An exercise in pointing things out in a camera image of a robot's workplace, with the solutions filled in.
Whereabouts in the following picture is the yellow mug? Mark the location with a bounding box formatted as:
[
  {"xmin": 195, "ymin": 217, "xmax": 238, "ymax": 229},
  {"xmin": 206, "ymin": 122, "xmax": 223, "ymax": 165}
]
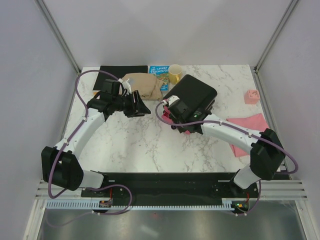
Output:
[{"xmin": 168, "ymin": 64, "xmax": 182, "ymax": 85}]

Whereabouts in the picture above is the black pink drawer unit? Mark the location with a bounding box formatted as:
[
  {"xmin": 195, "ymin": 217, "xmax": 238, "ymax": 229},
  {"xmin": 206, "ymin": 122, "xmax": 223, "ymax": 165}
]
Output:
[{"xmin": 161, "ymin": 74, "xmax": 218, "ymax": 124}]

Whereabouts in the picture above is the beige t shirt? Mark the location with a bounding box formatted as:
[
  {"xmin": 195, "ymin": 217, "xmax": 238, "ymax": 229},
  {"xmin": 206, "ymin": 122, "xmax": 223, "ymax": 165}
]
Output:
[{"xmin": 122, "ymin": 73, "xmax": 164, "ymax": 101}]

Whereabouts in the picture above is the aluminium frame post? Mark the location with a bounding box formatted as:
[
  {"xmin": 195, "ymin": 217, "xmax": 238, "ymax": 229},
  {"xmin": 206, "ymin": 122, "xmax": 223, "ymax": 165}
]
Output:
[
  {"xmin": 34, "ymin": 0, "xmax": 81, "ymax": 74},
  {"xmin": 253, "ymin": 0, "xmax": 300, "ymax": 74}
]

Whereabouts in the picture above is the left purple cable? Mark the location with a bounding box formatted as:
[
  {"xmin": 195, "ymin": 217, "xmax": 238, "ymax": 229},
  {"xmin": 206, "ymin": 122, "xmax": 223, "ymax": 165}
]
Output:
[{"xmin": 46, "ymin": 69, "xmax": 133, "ymax": 228}]

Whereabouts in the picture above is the purple cable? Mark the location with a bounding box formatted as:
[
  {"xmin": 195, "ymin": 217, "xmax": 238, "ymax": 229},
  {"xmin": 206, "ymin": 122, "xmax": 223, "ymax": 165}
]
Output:
[
  {"xmin": 155, "ymin": 99, "xmax": 299, "ymax": 217},
  {"xmin": 46, "ymin": 69, "xmax": 133, "ymax": 228}
]

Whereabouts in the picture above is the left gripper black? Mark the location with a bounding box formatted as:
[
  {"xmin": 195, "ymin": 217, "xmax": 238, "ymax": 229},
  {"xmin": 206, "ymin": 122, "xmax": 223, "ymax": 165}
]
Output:
[{"xmin": 112, "ymin": 90, "xmax": 151, "ymax": 118}]

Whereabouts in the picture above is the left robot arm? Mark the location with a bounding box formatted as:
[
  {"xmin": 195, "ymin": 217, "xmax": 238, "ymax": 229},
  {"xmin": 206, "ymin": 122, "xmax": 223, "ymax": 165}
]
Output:
[{"xmin": 41, "ymin": 78, "xmax": 151, "ymax": 197}]

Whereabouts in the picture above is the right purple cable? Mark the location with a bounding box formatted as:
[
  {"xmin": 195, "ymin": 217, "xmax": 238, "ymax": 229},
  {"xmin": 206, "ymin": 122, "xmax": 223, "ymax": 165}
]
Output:
[{"xmin": 155, "ymin": 99, "xmax": 299, "ymax": 217}]

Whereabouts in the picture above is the black notebook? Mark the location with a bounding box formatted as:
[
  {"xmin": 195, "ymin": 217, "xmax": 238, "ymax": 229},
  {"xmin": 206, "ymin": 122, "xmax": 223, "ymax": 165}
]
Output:
[{"xmin": 92, "ymin": 65, "xmax": 148, "ymax": 92}]

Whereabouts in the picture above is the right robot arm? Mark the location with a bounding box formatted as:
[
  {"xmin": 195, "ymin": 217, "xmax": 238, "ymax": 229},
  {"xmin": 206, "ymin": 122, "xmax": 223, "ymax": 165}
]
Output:
[{"xmin": 158, "ymin": 95, "xmax": 286, "ymax": 197}]

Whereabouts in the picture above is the aluminium front rail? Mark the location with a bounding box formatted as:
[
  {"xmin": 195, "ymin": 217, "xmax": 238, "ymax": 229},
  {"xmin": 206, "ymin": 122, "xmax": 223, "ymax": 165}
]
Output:
[{"xmin": 35, "ymin": 180, "xmax": 307, "ymax": 200}]

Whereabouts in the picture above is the blue treehouse book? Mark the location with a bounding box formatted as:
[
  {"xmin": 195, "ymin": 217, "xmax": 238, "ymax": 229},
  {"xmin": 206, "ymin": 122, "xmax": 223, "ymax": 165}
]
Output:
[{"xmin": 148, "ymin": 65, "xmax": 170, "ymax": 94}]

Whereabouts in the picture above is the left aluminium frame post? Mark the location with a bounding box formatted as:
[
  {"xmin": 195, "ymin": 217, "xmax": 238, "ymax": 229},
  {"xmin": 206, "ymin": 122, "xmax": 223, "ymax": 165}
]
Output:
[{"xmin": 34, "ymin": 0, "xmax": 81, "ymax": 74}]

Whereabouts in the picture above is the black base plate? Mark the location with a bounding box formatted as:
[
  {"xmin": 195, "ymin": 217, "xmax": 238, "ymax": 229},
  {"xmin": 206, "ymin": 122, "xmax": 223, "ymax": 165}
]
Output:
[{"xmin": 81, "ymin": 172, "xmax": 258, "ymax": 206}]

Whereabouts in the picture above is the pink cube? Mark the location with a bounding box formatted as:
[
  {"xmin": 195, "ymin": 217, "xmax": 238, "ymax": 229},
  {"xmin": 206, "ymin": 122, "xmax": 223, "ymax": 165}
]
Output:
[{"xmin": 244, "ymin": 89, "xmax": 260, "ymax": 105}]

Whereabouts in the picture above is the white cable duct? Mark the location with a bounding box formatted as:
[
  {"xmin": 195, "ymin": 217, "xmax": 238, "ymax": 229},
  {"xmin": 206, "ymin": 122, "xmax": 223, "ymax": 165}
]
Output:
[{"xmin": 45, "ymin": 199, "xmax": 236, "ymax": 211}]

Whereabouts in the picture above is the right aluminium frame post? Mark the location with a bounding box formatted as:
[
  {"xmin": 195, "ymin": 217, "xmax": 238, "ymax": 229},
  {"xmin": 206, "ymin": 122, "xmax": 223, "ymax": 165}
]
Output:
[{"xmin": 253, "ymin": 0, "xmax": 300, "ymax": 74}]

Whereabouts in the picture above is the pink folded t shirt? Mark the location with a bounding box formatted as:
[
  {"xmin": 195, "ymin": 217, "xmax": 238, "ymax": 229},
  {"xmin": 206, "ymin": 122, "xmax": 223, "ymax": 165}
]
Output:
[{"xmin": 226, "ymin": 113, "xmax": 269, "ymax": 158}]

